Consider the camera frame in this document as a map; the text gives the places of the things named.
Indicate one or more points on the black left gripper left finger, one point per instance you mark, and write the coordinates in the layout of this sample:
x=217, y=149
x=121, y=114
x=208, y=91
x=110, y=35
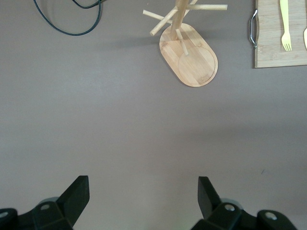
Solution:
x=74, y=198

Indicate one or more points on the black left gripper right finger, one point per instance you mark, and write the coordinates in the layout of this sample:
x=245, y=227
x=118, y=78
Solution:
x=206, y=198

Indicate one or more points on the wooden mug tree stand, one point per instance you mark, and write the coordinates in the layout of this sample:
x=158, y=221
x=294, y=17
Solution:
x=192, y=64

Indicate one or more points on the yellow plastic knife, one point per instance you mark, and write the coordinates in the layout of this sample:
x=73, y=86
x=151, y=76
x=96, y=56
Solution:
x=305, y=38

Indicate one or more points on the yellow plastic fork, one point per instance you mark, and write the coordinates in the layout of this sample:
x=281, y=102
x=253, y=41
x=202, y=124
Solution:
x=285, y=24

